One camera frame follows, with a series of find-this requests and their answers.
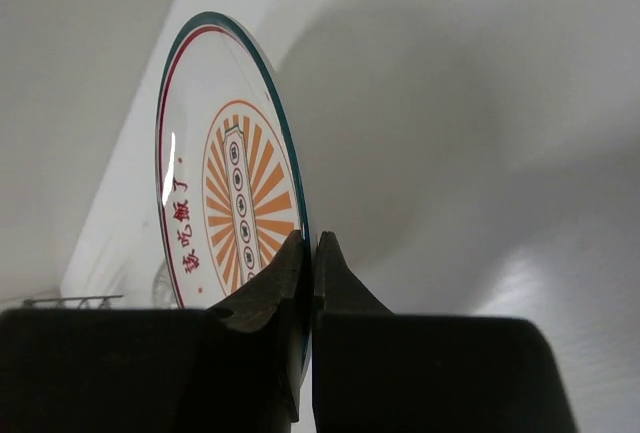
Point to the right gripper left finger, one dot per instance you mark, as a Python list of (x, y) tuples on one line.
[(259, 346)]

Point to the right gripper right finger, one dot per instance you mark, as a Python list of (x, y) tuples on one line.
[(377, 371)]

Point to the orange sunburst plate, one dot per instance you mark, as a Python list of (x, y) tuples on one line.
[(228, 181)]

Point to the clear glass plate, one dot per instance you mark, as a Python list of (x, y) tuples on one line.
[(162, 291)]

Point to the grey wire dish rack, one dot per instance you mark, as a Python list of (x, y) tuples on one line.
[(74, 302)]

